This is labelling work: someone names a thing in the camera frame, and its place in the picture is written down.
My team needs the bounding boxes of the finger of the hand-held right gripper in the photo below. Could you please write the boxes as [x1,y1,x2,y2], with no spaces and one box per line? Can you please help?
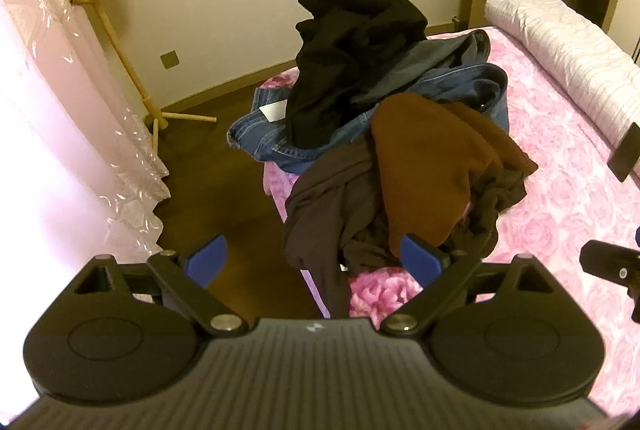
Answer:
[580,240,640,323]
[607,122,640,183]

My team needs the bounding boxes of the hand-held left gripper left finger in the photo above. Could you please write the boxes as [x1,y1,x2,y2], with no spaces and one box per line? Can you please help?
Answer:
[74,234,249,337]

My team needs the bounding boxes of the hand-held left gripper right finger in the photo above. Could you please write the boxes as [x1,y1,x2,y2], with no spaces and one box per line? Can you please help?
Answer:
[379,233,557,337]

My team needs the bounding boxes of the dark brown shirt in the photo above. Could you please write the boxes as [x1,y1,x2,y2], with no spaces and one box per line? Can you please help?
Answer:
[282,145,528,318]

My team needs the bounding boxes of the pink rose bed blanket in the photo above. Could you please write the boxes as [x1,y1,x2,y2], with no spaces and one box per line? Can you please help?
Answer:
[260,24,640,416]

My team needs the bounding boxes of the brown sweater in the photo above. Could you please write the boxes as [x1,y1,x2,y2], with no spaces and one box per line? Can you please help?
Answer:
[371,92,540,247]

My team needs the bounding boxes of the white striped quilt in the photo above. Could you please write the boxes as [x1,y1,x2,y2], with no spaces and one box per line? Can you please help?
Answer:
[484,0,640,145]

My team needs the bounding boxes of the blue jeans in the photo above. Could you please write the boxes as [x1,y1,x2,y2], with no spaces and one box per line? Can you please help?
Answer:
[227,62,511,175]

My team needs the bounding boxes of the grey blue denim garment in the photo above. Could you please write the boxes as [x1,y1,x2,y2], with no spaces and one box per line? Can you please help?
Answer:
[380,28,492,83]

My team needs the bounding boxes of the pink sheer curtain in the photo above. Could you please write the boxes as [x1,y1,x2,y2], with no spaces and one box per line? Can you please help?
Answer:
[0,0,172,257]

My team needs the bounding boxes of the wooden coat rack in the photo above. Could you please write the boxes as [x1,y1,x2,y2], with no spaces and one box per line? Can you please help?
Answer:
[65,0,218,151]

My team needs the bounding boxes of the black garment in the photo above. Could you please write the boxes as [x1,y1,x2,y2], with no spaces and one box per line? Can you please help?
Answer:
[286,0,430,148]

